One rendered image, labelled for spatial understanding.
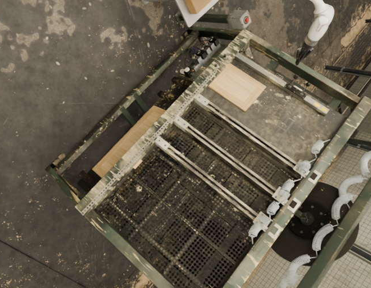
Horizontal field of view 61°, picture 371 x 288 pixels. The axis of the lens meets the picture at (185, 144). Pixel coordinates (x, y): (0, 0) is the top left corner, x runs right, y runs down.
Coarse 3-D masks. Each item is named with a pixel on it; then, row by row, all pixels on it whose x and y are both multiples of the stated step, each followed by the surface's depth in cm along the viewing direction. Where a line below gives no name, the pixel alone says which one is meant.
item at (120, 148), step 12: (156, 108) 326; (144, 120) 322; (156, 120) 313; (132, 132) 318; (144, 132) 310; (120, 144) 314; (132, 144) 306; (108, 156) 311; (120, 156) 303; (96, 168) 307; (108, 168) 299; (120, 192) 272
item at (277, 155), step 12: (204, 108) 276; (216, 108) 269; (228, 120) 264; (240, 132) 262; (252, 132) 259; (264, 144) 258; (276, 156) 251; (288, 168) 252; (300, 168) 242; (312, 180) 238
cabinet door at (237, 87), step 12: (228, 72) 288; (240, 72) 287; (216, 84) 284; (228, 84) 284; (240, 84) 283; (252, 84) 282; (228, 96) 279; (240, 96) 279; (252, 96) 278; (240, 108) 274
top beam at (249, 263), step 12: (360, 108) 259; (348, 120) 255; (360, 120) 255; (336, 132) 259; (348, 132) 252; (336, 144) 249; (324, 168) 242; (300, 192) 236; (300, 204) 233; (276, 216) 231; (288, 216) 231; (276, 228) 228; (264, 240) 225; (252, 252) 223; (264, 252) 222; (240, 264) 220; (252, 264) 220; (240, 276) 218
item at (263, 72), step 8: (240, 56) 291; (248, 64) 287; (256, 64) 287; (256, 72) 288; (264, 72) 283; (272, 80) 281; (280, 80) 279; (296, 96) 275; (312, 104) 269; (320, 104) 269; (320, 112) 269
